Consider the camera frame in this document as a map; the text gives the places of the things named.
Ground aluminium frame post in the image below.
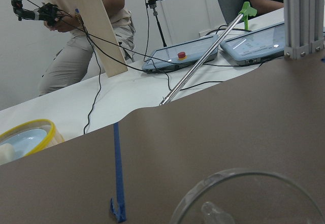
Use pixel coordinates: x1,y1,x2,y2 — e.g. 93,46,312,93
284,0,324,59

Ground teleoperation glove device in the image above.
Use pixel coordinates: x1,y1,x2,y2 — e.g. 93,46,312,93
9,0,64,27

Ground teach pendant with red button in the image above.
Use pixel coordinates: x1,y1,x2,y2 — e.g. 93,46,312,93
142,35,218,74

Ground wooden plank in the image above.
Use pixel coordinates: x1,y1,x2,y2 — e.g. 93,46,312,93
74,0,127,77

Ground black cable on table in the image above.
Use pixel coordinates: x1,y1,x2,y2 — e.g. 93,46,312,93
20,0,285,135

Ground yellow rimmed bowl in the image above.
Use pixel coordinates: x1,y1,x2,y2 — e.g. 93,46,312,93
1,119,64,165

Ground standing person in beige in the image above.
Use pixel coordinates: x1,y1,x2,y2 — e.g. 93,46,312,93
39,0,136,95

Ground metal reacher grabber stick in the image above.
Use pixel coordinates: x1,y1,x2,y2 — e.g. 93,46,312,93
159,2,257,106

